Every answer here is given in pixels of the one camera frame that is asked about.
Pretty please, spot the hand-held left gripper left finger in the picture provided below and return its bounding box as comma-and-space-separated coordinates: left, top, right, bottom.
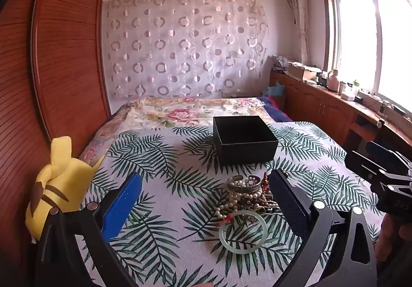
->
34, 172, 144, 287

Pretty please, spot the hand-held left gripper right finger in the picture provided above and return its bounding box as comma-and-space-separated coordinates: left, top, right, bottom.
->
269, 169, 378, 287

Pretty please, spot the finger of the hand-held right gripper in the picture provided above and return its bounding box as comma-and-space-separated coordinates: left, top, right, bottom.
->
366, 141, 408, 173
344, 150, 385, 185

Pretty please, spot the dark red bead bracelet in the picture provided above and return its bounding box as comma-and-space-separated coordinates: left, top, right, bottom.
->
254, 173, 275, 210

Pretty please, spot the white pearl necklace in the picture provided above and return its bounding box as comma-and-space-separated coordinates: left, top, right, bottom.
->
215, 178, 274, 220

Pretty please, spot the silver bangle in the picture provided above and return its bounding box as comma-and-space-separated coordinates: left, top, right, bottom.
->
227, 175, 263, 194

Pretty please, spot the red string bracelet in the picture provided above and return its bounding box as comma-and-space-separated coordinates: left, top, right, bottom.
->
216, 214, 235, 229

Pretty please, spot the pale green jade bangle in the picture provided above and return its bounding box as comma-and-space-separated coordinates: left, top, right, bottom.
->
219, 210, 268, 249

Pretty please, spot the black square box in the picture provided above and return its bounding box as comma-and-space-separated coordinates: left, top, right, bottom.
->
212, 115, 279, 167

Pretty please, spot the person's right hand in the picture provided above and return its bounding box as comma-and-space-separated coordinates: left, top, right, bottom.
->
375, 214, 400, 263

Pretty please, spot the leaf-print blanket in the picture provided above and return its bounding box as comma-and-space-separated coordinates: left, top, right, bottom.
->
80, 121, 387, 287

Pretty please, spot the yellow plush toy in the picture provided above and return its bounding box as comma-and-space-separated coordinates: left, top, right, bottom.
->
26, 136, 105, 244

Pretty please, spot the white container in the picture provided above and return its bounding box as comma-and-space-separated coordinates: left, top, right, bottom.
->
339, 81, 358, 101

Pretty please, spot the wooden sideboard cabinet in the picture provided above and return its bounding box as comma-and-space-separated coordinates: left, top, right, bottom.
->
270, 71, 412, 159

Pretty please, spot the pink jar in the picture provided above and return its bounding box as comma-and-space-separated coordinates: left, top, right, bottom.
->
327, 70, 341, 92

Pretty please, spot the dark blue quilt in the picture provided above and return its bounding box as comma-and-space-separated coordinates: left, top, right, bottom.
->
257, 97, 294, 122

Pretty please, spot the floral blanket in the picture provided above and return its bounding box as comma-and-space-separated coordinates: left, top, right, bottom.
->
79, 97, 274, 165

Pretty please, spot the open cardboard box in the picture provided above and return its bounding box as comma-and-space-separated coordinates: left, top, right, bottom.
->
286, 62, 323, 82

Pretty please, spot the wooden-framed window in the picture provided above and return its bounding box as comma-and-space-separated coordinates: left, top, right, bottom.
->
322, 0, 412, 114

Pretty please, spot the blue plastic bag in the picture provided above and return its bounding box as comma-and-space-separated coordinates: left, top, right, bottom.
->
261, 81, 286, 98

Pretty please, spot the patterned grey cloth bundle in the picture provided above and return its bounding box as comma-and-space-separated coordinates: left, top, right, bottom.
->
272, 55, 294, 71

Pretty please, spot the beige window curtain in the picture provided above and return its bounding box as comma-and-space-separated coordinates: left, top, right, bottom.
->
288, 0, 310, 64

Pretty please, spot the brown wooden wardrobe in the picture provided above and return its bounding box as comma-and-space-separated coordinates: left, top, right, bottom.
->
0, 0, 111, 287

